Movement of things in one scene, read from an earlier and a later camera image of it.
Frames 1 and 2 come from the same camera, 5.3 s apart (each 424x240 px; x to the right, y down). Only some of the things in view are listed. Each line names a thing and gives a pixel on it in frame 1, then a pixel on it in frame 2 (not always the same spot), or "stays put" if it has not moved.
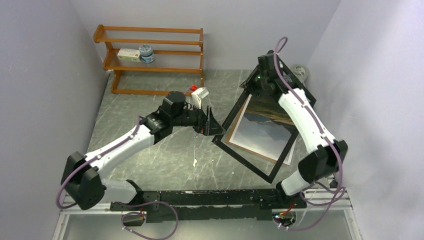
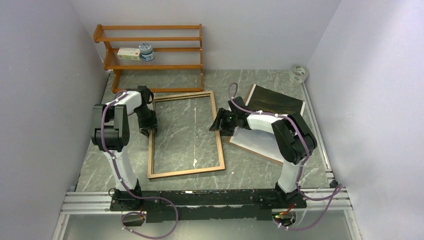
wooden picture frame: (311, 99) → (222, 167)
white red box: (129, 54) stays put
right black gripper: (248, 84) → (221, 115)
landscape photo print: (266, 127) stays put
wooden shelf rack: (153, 60) stays put
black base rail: (165, 206) stays put
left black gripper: (207, 124) → (152, 124)
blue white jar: (147, 54) stays put
